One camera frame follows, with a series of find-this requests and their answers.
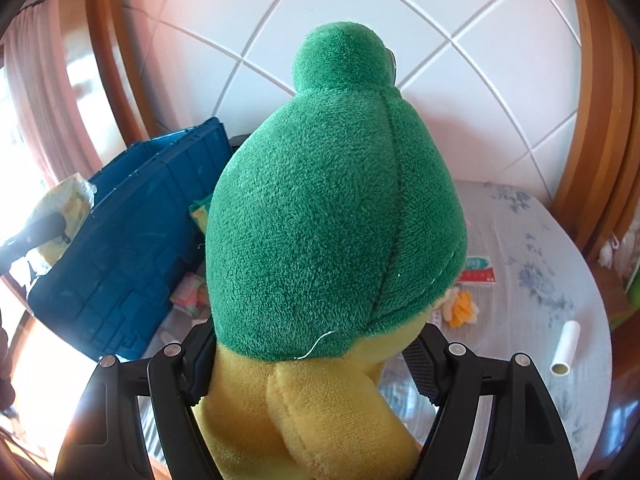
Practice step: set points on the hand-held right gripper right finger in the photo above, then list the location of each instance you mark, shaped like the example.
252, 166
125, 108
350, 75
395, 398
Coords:
420, 365

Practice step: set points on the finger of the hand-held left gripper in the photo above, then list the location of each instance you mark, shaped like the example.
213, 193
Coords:
35, 234

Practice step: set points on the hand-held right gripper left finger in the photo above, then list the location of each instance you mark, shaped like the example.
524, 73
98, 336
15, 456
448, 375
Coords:
200, 375

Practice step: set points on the yellow white plastic packet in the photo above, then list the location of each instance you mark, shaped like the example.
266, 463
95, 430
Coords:
70, 200

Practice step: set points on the blue plastic crate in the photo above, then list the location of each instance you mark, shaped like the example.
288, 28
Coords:
125, 260

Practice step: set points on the green yellow plush toy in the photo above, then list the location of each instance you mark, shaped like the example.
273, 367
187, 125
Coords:
325, 210

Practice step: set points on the small yellow white plush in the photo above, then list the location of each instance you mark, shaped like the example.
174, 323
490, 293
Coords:
460, 310

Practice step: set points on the small pink tissue pack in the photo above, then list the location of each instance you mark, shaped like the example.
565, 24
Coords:
190, 295

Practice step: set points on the red green small packet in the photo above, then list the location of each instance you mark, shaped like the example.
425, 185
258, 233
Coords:
477, 275

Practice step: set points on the white paper roll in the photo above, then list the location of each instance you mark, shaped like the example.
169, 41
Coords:
566, 347

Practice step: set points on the pink curtain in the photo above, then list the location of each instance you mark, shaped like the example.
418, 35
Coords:
40, 85

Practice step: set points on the green wipes pack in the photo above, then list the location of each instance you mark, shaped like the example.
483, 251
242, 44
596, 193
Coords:
199, 212

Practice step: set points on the green object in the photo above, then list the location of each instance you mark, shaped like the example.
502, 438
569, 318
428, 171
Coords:
627, 315

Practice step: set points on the white crumpled tissue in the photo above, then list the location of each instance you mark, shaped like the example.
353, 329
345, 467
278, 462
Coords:
607, 254

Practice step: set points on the wooden headboard frame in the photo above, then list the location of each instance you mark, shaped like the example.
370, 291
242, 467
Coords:
595, 135
115, 60

